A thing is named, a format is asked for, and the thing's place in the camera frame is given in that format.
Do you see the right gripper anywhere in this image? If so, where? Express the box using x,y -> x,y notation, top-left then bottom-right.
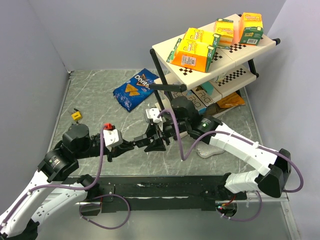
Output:
141,118 -> 190,153

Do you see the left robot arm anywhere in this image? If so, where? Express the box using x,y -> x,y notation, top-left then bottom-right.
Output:
0,123 -> 136,240

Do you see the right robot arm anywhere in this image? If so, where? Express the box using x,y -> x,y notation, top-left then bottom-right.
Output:
145,96 -> 291,199

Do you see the blue Doritos chip bag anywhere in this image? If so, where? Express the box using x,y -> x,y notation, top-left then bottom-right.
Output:
113,68 -> 159,113

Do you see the teal box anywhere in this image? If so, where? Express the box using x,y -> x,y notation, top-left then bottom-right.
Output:
200,81 -> 215,95

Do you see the orange flat packet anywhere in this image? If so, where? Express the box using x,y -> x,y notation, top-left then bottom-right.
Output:
216,92 -> 245,109

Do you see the front orange yellow carton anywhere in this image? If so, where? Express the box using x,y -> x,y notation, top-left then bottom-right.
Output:
166,38 -> 217,73

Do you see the rear yellow carton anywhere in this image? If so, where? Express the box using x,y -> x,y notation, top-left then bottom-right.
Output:
183,27 -> 221,46

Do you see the small yellow green carton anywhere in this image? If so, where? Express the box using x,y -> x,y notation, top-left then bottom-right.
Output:
213,18 -> 234,47

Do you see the tall orange green carton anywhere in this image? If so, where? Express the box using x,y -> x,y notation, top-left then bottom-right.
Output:
238,12 -> 264,46

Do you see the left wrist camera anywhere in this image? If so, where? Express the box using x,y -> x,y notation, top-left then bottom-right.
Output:
103,123 -> 123,148

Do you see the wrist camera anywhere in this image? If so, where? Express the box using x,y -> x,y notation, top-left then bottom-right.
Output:
145,107 -> 163,124
103,123 -> 123,148

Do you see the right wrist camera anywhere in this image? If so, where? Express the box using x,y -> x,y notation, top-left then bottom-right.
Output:
145,107 -> 163,124

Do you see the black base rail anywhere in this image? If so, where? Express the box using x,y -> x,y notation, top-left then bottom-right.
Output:
85,175 -> 247,213

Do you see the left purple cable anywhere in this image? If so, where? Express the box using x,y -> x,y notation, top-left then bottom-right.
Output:
0,126 -> 131,230

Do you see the purple cable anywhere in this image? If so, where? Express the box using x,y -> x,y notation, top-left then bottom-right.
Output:
0,126 -> 131,230
157,108 -> 305,222

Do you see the black frame beige shelf rack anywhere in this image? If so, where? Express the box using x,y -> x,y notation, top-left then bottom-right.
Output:
149,12 -> 281,118

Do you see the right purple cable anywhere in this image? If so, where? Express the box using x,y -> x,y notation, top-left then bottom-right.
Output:
157,108 -> 305,222

